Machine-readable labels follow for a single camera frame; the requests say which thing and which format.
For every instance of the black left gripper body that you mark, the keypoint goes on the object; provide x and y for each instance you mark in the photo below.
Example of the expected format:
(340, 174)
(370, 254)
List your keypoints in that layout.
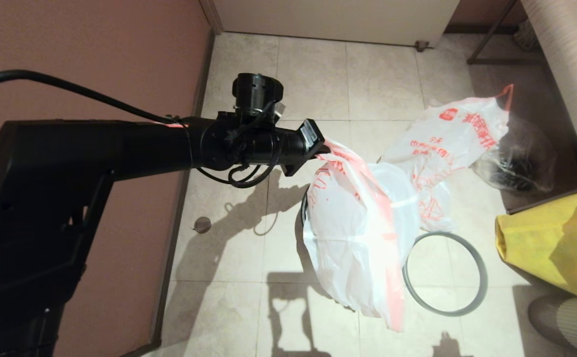
(254, 144)

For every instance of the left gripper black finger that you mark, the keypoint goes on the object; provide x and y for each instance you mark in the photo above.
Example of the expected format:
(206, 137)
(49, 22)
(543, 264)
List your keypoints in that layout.
(311, 136)
(298, 161)

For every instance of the white red-printed plastic bag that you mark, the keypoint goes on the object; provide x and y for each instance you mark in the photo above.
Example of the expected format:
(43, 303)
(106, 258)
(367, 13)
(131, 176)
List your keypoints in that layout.
(348, 238)
(447, 144)

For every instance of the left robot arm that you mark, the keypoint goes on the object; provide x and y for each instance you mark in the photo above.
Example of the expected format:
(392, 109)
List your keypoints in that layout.
(70, 173)

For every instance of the clear bag with dark contents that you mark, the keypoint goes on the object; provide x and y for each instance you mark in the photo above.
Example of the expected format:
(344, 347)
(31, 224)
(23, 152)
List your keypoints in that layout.
(521, 163)

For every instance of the yellow fabric bag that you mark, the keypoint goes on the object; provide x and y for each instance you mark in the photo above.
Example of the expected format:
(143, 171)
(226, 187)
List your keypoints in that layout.
(541, 243)

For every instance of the small round grey floor disc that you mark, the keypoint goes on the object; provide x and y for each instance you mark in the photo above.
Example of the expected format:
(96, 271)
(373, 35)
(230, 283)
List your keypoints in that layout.
(202, 225)

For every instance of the white door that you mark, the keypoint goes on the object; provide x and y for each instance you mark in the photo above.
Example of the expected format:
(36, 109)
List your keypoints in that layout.
(338, 20)

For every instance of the small metal door stop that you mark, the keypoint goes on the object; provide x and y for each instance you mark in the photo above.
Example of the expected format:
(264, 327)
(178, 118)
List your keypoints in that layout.
(421, 46)

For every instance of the small woven basket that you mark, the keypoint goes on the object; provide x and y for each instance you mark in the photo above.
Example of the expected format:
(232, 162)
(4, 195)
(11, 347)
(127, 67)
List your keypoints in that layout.
(524, 37)

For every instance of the beige striped upholstered seat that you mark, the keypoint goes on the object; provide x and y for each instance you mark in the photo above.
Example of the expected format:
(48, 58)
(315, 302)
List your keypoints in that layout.
(576, 74)

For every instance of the grey ribbed round object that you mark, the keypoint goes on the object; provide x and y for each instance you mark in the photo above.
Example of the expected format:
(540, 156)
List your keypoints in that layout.
(576, 327)

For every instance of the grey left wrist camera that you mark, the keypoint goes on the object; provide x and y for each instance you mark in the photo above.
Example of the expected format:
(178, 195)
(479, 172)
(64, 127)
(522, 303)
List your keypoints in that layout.
(279, 107)

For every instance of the dark metal furniture frame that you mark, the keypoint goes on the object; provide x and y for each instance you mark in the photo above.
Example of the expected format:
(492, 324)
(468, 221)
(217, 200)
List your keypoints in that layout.
(504, 62)

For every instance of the dark furniture frame bar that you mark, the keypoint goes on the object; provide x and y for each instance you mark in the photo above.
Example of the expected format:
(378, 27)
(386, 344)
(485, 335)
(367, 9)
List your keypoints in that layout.
(556, 199)

